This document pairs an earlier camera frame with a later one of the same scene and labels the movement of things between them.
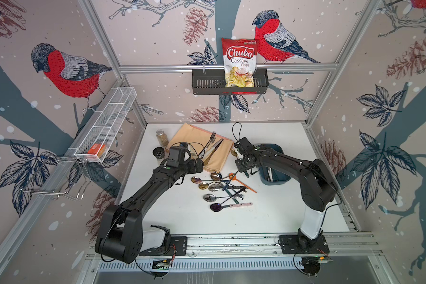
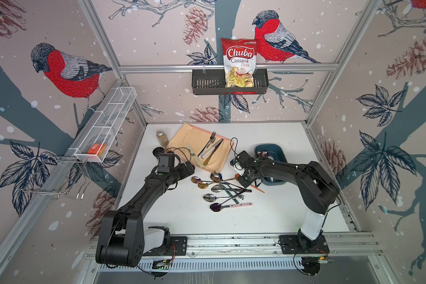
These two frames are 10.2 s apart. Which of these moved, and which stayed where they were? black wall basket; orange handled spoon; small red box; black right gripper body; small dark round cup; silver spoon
Moved: black right gripper body; orange handled spoon
Stayed: black wall basket; silver spoon; small dark round cup; small red box
